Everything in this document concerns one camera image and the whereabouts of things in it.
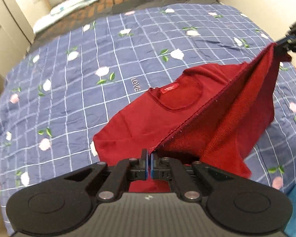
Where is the red knit shirt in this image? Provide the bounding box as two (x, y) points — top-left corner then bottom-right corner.
(93, 44), (291, 178)

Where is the blue checked floral quilt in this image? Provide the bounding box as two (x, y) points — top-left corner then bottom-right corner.
(0, 3), (296, 237)

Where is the white light-blue pillow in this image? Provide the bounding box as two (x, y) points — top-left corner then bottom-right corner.
(33, 0), (99, 34)

